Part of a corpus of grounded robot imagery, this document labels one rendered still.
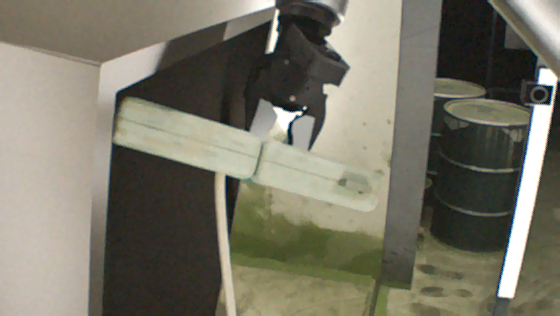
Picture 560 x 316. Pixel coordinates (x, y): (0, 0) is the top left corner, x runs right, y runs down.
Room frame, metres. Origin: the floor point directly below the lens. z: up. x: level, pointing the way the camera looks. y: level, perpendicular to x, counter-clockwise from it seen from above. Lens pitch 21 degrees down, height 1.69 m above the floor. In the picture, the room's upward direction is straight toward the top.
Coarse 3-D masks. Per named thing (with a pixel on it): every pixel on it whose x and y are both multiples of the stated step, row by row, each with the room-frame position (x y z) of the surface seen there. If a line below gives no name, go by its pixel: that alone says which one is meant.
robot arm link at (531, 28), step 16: (496, 0) 0.61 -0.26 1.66; (512, 0) 0.58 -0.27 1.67; (528, 0) 0.57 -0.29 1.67; (544, 0) 0.56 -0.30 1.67; (512, 16) 0.59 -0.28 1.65; (528, 16) 0.57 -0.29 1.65; (544, 16) 0.55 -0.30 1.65; (528, 32) 0.57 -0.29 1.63; (544, 32) 0.55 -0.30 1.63; (544, 48) 0.55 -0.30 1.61; (544, 64) 0.57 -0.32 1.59
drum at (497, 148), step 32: (448, 128) 2.89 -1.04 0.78; (480, 128) 2.70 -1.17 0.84; (512, 128) 2.64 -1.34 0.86; (448, 160) 2.83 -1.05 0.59; (480, 160) 2.69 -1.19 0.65; (512, 160) 2.67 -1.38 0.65; (448, 192) 2.81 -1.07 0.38; (480, 192) 2.67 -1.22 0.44; (512, 192) 2.68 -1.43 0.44; (448, 224) 2.78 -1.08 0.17; (480, 224) 2.66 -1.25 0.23
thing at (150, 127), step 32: (128, 96) 0.47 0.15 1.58; (128, 128) 0.45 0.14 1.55; (160, 128) 0.46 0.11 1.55; (192, 128) 0.47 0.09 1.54; (224, 128) 0.49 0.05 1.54; (192, 160) 0.47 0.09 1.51; (224, 160) 0.47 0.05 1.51; (256, 160) 0.49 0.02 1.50; (288, 160) 0.50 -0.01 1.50; (320, 160) 0.51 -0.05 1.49; (320, 192) 0.50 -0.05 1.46; (352, 192) 0.51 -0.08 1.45
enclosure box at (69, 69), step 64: (0, 0) 0.48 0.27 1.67; (64, 0) 0.54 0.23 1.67; (128, 0) 0.62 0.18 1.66; (192, 0) 0.73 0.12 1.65; (256, 0) 0.90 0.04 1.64; (0, 64) 0.33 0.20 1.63; (64, 64) 0.32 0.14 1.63; (128, 64) 0.36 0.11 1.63; (192, 64) 0.94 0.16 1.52; (0, 128) 0.34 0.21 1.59; (64, 128) 0.32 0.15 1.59; (0, 192) 0.34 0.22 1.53; (64, 192) 0.33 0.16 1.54; (128, 192) 0.97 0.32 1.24; (192, 192) 0.94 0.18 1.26; (0, 256) 0.34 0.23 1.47; (64, 256) 0.33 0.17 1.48; (128, 256) 0.97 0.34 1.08; (192, 256) 0.94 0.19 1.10
